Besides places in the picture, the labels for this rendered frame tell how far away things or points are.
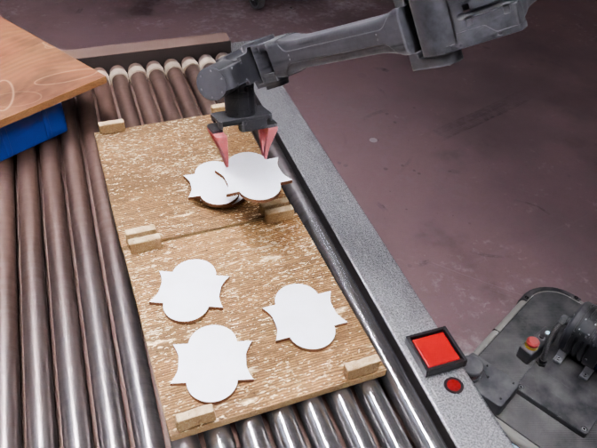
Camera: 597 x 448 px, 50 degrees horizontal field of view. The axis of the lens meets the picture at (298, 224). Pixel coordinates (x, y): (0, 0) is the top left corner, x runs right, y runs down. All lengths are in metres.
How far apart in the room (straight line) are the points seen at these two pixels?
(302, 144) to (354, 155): 1.59
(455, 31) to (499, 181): 2.30
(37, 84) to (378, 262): 0.86
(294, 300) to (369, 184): 1.86
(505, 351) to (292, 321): 1.08
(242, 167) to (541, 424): 1.14
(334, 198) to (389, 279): 0.25
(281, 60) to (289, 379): 0.52
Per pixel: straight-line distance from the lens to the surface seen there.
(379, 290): 1.20
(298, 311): 1.12
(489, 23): 0.85
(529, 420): 1.95
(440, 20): 0.85
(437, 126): 3.42
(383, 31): 0.91
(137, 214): 1.33
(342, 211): 1.36
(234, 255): 1.22
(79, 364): 1.13
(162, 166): 1.45
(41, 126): 1.59
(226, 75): 1.10
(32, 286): 1.26
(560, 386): 2.03
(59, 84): 1.59
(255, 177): 1.21
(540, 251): 2.81
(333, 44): 0.99
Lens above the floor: 1.79
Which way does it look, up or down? 41 degrees down
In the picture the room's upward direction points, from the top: 3 degrees clockwise
